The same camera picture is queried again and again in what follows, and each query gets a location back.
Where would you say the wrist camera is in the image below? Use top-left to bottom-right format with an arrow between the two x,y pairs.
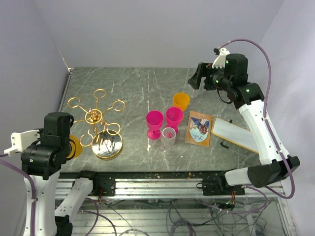
4,129 -> 40,156
212,48 -> 230,69

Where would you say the pink wine glass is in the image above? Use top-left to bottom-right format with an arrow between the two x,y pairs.
146,110 -> 164,140
166,107 -> 184,134

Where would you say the wooden picture card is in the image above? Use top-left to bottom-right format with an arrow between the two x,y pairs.
185,111 -> 212,148

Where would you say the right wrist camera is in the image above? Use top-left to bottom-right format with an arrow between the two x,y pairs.
212,48 -> 230,69

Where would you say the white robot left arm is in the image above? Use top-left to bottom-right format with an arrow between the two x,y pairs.
21,112 -> 100,236

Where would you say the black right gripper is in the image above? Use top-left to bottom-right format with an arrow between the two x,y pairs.
188,62 -> 232,92

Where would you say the gold wire glass rack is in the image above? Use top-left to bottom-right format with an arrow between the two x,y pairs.
67,88 -> 126,161

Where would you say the yellow wine glass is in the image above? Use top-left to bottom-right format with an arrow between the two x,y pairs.
173,92 -> 190,112
66,134 -> 83,160

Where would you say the pink wine glass front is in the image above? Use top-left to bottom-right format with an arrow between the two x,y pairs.
166,107 -> 184,134

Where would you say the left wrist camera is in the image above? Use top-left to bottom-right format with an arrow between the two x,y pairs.
4,129 -> 40,156

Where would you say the white board yellow frame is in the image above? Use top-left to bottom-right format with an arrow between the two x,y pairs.
211,118 -> 258,153

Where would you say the yellow wine glass front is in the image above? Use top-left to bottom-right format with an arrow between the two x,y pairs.
173,92 -> 190,112

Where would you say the pink wine glass back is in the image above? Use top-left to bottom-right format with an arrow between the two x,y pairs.
146,110 -> 164,140

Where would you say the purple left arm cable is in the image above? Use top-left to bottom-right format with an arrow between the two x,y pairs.
0,153 -> 40,236

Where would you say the clear wine glass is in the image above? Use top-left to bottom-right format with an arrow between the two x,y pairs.
161,127 -> 176,146
190,89 -> 200,99

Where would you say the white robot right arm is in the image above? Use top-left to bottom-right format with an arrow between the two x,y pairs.
188,54 -> 300,195

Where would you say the aluminium mounting rail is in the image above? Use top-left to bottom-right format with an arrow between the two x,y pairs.
56,177 -> 286,200

